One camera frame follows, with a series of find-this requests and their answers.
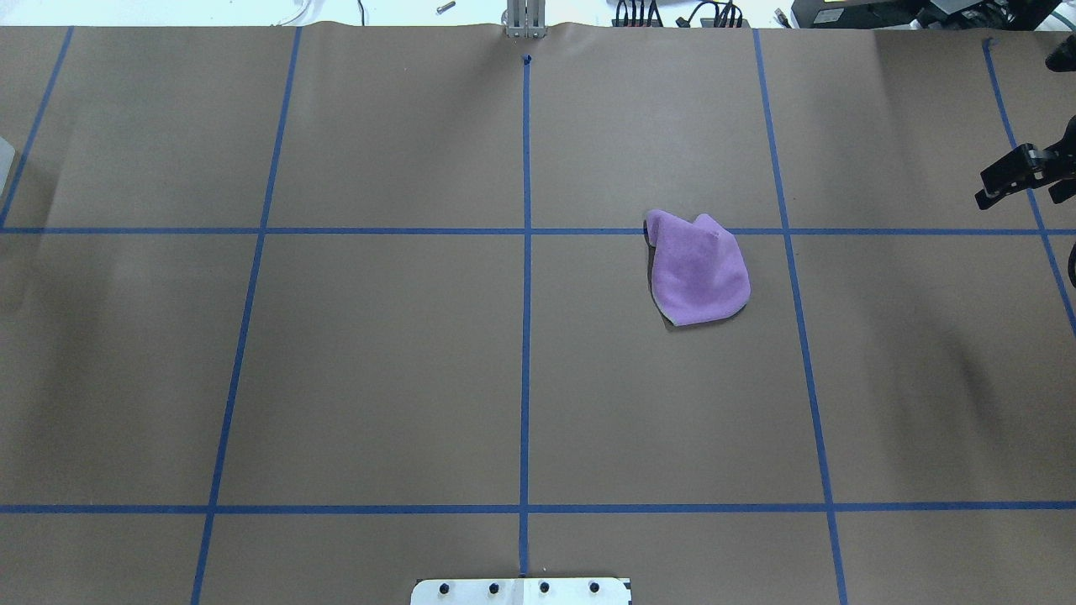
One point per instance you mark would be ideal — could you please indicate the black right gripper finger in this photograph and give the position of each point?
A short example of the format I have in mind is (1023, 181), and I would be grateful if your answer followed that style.
(1020, 169)

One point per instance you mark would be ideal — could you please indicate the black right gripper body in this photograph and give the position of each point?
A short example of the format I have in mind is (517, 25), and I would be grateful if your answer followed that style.
(1020, 169)

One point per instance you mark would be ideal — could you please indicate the purple cloth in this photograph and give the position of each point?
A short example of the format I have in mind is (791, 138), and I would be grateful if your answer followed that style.
(697, 273)

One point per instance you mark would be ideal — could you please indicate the aluminium frame post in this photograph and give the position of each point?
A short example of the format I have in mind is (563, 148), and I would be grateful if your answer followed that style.
(525, 19)

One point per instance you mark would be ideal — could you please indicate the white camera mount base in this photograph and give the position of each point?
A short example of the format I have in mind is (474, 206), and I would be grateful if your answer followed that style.
(523, 590)

